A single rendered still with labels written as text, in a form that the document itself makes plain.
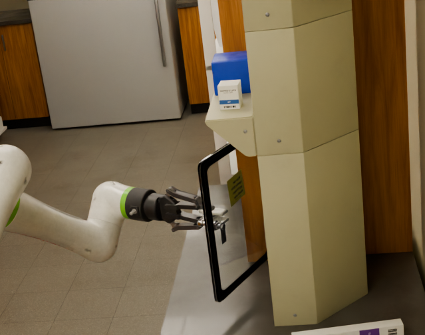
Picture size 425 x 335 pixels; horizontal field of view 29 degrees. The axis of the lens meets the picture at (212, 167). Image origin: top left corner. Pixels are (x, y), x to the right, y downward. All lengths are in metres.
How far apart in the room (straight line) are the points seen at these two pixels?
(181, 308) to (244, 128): 0.60
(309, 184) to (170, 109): 5.15
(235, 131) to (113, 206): 0.53
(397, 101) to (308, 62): 0.47
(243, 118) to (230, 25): 0.40
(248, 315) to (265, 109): 0.60
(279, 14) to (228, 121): 0.28
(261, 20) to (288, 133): 0.27
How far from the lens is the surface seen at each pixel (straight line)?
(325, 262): 2.14
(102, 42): 7.08
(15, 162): 2.00
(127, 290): 4.48
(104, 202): 2.37
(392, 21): 2.30
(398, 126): 2.37
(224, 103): 2.03
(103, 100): 7.21
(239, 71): 2.14
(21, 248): 5.20
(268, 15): 1.90
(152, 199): 2.29
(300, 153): 1.99
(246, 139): 1.98
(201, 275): 2.48
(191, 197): 2.23
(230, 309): 2.29
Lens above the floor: 2.09
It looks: 20 degrees down
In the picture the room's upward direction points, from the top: 7 degrees counter-clockwise
